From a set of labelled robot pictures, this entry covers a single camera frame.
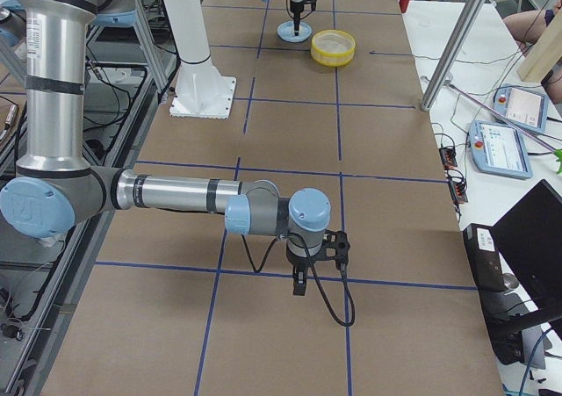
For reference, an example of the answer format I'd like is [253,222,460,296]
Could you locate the yellow round steamer basket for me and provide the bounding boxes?
[310,29,356,68]

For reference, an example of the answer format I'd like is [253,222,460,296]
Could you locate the light blue plate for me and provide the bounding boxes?
[277,20,313,43]

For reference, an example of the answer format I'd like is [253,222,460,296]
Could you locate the black laptop computer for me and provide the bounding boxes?
[463,179,561,369]

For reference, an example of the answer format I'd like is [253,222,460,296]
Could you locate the near blue teach pendant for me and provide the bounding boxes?
[468,120,533,179]

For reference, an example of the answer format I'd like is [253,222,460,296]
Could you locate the blue teach pendant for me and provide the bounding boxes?
[468,120,533,179]
[494,84,548,133]

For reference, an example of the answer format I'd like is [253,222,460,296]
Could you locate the seated person beige shirt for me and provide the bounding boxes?
[503,6,560,51]

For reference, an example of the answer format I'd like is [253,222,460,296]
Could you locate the far blue teach pendant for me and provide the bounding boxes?
[494,84,548,133]

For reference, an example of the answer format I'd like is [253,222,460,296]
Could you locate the metal reacher grabber stick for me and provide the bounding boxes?
[444,81,561,179]

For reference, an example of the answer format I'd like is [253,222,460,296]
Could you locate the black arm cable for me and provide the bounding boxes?
[239,231,357,328]

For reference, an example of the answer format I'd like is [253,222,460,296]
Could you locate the white pedestal column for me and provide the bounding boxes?
[163,0,236,119]

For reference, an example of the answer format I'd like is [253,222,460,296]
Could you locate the aluminium frame post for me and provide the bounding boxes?
[421,0,486,112]

